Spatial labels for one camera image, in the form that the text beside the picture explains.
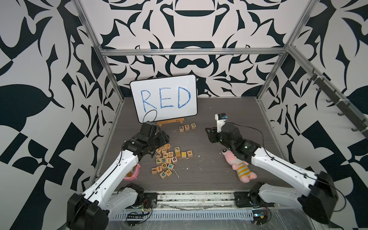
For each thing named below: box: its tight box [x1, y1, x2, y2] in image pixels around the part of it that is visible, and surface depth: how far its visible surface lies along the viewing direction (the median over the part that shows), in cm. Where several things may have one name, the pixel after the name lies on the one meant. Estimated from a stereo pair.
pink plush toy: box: [221, 149, 258, 184], surface depth 79 cm
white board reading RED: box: [129, 74, 198, 124], surface depth 95 cm
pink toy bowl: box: [123, 163, 141, 181], surface depth 81 cm
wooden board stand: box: [157, 117, 185, 127], surface depth 102 cm
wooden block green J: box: [174, 146, 181, 155], surface depth 91 cm
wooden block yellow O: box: [181, 151, 187, 159], surface depth 89 cm
